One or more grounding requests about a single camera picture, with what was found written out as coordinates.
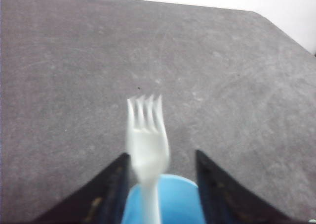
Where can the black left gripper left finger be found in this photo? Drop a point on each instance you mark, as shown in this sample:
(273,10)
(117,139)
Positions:
(100,201)

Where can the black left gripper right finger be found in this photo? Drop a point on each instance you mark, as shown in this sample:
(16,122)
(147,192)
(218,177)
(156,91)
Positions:
(225,201)

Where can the light blue plastic cup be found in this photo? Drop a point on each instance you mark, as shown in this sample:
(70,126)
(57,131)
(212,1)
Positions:
(178,199)

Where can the white plastic fork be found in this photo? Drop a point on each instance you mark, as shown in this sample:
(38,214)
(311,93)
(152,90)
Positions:
(147,145)

